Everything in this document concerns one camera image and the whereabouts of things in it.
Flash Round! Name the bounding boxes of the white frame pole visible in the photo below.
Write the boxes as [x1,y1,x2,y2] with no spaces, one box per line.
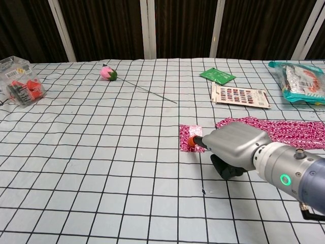
[210,0,227,59]
[291,0,321,60]
[140,0,157,60]
[47,0,77,62]

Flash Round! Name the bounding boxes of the white checked tablecloth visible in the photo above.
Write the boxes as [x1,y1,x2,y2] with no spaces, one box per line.
[0,57,325,244]

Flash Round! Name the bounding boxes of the small pink patterned pouch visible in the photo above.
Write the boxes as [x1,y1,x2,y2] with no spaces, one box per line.
[179,124,206,154]

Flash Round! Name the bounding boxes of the clear plastic box red parts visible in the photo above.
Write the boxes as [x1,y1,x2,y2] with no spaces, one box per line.
[0,56,48,106]

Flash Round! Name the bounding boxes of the green sachet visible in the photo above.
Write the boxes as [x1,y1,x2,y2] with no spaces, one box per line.
[199,67,237,86]

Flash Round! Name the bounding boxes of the teal snack bag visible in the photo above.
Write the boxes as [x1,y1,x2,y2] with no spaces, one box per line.
[268,60,325,106]

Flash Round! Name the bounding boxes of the pink artificial rose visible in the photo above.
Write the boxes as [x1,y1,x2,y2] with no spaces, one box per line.
[100,64,178,104]

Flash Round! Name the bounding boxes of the sticker sheet card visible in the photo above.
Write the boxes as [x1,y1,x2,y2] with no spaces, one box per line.
[210,81,272,110]

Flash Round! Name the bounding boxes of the dark brown curtain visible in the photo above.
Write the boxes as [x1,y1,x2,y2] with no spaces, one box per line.
[0,0,325,63]

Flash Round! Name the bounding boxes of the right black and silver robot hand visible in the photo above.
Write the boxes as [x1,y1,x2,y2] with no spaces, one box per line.
[187,121,271,180]

